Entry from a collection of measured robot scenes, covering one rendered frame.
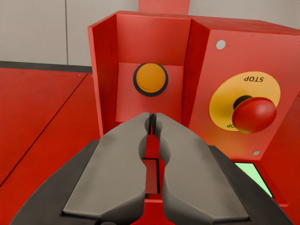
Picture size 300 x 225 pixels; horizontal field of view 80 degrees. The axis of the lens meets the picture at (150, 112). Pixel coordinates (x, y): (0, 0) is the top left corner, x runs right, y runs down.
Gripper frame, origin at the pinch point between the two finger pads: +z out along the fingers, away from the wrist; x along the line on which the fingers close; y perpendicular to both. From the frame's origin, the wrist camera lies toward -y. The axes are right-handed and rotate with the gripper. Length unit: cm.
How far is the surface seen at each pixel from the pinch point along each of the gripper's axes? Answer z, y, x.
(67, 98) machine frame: 50, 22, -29
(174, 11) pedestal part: 71, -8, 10
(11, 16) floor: 84, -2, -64
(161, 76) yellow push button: 11.4, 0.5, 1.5
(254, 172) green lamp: 4.5, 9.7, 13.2
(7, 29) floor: 85, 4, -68
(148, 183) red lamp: 2.5, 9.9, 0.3
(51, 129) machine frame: 32.1, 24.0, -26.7
